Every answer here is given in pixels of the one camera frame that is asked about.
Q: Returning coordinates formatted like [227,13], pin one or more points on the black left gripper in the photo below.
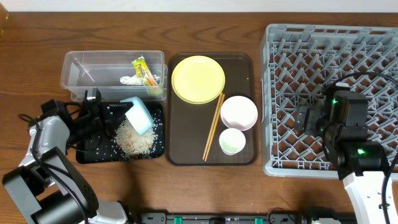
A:
[104,116]

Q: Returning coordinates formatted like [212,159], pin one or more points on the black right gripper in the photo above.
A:
[310,117]

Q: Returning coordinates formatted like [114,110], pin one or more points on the light blue bowl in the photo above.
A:
[138,115]

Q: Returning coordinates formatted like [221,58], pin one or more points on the rice and nut scraps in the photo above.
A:
[127,144]

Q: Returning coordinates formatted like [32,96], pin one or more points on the green snack wrapper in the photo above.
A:
[142,69]

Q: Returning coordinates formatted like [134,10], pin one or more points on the pink bowl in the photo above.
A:
[239,112]

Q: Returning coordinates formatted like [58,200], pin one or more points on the white green cup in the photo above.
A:
[232,141]

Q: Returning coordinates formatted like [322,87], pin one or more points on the yellow plate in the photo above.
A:
[198,79]

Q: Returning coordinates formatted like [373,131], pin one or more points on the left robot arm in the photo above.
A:
[46,187]

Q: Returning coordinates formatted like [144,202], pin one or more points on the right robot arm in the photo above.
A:
[361,164]

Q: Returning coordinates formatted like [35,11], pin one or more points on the black food waste tray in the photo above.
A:
[85,148]

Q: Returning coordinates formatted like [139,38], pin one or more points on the grey dishwasher rack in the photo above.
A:
[296,60]

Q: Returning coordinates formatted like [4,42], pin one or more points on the crumpled white tissue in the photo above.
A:
[138,81]

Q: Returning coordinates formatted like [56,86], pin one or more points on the clear plastic bin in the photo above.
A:
[102,69]

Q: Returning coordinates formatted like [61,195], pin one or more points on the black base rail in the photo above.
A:
[313,215]

